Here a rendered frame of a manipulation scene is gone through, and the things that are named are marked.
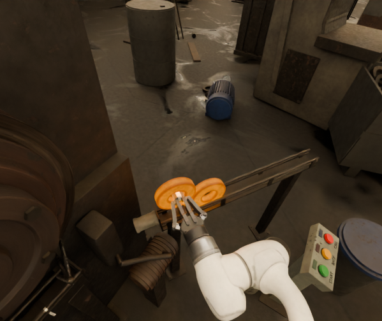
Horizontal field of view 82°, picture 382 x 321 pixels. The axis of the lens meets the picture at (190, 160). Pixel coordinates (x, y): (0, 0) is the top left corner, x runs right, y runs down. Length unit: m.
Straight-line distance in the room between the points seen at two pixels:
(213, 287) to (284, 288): 0.18
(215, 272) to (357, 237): 0.96
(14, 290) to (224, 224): 1.36
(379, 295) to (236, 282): 1.36
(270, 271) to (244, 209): 1.13
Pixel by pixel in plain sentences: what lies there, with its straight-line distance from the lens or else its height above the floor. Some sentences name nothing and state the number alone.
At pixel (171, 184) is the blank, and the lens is 0.76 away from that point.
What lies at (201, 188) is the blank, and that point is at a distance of 0.85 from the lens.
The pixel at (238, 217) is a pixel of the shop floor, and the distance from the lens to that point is 1.75.
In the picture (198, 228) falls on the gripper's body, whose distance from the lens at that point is 0.71.
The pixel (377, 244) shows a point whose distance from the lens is 1.51.
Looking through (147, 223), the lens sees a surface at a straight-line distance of 0.89.
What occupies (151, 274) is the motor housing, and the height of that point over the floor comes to 0.52.
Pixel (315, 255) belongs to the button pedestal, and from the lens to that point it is 1.06.
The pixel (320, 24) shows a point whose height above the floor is 0.95.
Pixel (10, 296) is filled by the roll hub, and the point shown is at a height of 1.01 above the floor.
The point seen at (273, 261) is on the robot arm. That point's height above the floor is 0.85.
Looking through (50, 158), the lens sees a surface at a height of 1.15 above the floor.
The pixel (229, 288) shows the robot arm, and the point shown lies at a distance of 0.66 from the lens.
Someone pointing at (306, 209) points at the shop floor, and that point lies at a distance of 2.00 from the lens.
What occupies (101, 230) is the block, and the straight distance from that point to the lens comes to 0.78.
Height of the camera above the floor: 1.47
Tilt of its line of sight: 46 degrees down
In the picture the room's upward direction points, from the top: 4 degrees clockwise
